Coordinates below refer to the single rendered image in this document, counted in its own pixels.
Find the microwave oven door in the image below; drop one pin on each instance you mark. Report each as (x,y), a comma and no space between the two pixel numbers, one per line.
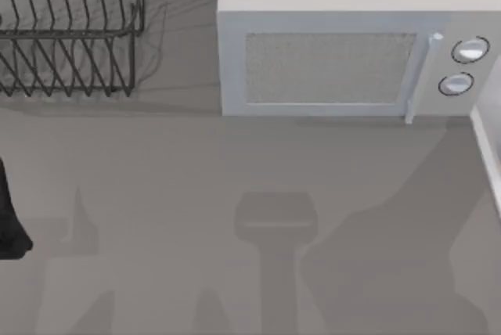
(235,69)

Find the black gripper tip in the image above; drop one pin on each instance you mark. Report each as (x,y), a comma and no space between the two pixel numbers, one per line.
(8,225)

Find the large white microwave knob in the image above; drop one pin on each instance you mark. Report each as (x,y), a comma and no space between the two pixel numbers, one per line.
(469,49)

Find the small white microwave knob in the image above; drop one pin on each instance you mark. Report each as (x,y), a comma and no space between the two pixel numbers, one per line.
(455,83)

